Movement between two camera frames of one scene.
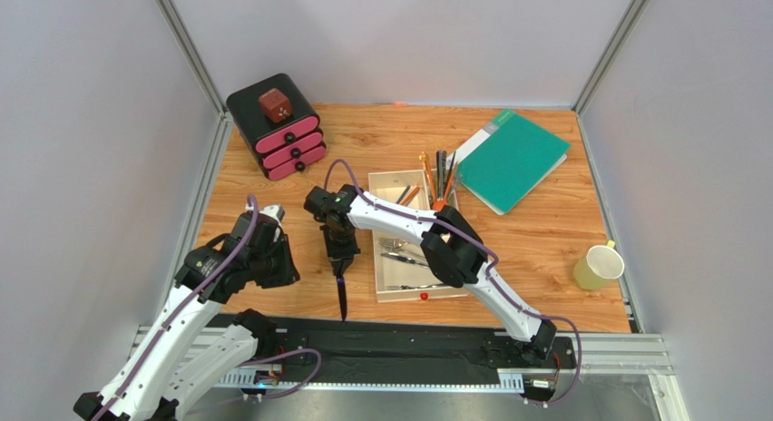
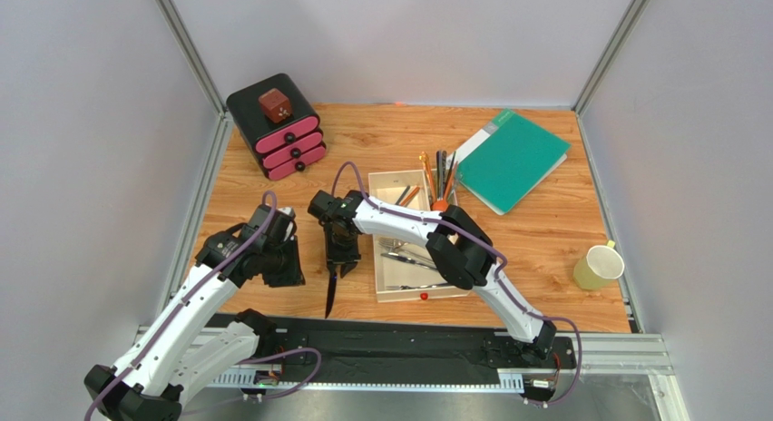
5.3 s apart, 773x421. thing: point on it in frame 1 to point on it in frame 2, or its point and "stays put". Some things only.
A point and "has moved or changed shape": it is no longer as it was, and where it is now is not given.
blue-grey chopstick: [404, 193] stays put
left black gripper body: [274, 267] stays put
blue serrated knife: [342, 296] has moved or changed shape
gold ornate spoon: [424, 157] stays put
